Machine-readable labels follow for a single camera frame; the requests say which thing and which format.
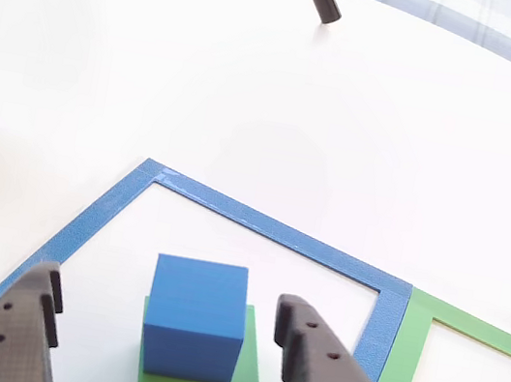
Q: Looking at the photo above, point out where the small blue cube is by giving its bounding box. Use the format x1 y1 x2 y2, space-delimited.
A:
135 251 257 382

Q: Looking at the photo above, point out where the green square frame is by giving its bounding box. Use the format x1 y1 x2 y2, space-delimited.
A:
376 281 511 382

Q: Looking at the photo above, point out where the blue square frame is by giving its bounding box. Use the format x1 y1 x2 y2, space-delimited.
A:
0 132 428 382

